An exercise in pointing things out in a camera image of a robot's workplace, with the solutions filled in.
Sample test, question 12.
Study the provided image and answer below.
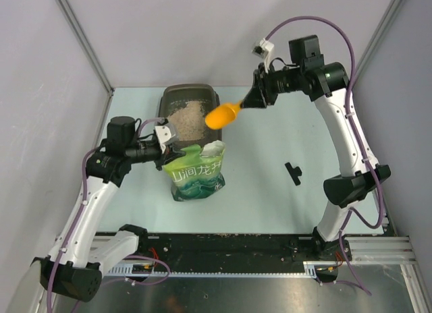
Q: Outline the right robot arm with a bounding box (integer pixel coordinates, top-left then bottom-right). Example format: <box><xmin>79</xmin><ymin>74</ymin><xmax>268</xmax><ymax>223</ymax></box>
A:
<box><xmin>240</xmin><ymin>35</ymin><xmax>391</xmax><ymax>260</ymax></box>

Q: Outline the dark grey litter box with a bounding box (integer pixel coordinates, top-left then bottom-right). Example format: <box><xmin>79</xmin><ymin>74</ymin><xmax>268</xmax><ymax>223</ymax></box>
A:
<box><xmin>158</xmin><ymin>84</ymin><xmax>222</xmax><ymax>148</ymax></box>

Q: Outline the aluminium frame rail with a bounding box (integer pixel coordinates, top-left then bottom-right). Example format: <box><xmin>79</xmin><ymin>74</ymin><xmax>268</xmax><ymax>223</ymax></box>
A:
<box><xmin>90</xmin><ymin>235</ymin><xmax>416</xmax><ymax>265</ymax></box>

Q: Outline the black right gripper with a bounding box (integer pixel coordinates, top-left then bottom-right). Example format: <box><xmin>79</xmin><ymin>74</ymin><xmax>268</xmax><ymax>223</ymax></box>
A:
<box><xmin>241</xmin><ymin>62</ymin><xmax>304</xmax><ymax>109</ymax></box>

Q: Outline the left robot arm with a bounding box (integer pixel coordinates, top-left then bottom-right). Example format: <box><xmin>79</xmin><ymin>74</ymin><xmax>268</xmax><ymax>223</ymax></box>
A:
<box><xmin>38</xmin><ymin>116</ymin><xmax>185</xmax><ymax>302</ymax></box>

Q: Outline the yellow plastic scoop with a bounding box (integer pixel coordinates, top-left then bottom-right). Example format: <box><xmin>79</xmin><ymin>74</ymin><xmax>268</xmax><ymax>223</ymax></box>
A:
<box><xmin>205</xmin><ymin>101</ymin><xmax>242</xmax><ymax>130</ymax></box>

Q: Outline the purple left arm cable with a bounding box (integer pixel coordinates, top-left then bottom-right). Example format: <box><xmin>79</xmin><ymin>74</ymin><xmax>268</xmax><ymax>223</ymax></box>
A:
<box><xmin>43</xmin><ymin>117</ymin><xmax>171</xmax><ymax>313</ymax></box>

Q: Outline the grey slotted cable duct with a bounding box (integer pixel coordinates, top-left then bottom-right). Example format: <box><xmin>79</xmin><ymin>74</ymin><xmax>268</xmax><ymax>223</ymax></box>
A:
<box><xmin>106</xmin><ymin>258</ymin><xmax>337</xmax><ymax>278</ymax></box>

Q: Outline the beige litter pile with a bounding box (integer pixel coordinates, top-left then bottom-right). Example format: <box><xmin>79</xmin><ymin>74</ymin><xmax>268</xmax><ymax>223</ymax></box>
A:
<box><xmin>168</xmin><ymin>101</ymin><xmax>206</xmax><ymax>142</ymax></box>

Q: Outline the green litter bag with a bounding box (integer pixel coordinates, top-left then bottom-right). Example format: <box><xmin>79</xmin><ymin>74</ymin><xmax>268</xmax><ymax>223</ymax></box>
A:
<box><xmin>163</xmin><ymin>140</ymin><xmax>225</xmax><ymax>202</ymax></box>

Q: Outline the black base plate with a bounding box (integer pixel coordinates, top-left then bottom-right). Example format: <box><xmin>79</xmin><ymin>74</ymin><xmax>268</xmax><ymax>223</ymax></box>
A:
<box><xmin>135</xmin><ymin>233</ymin><xmax>352</xmax><ymax>274</ymax></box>

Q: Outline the black bag clip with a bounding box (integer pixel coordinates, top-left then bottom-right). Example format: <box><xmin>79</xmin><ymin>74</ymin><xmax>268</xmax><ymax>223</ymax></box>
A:
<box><xmin>284</xmin><ymin>162</ymin><xmax>302</xmax><ymax>186</ymax></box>

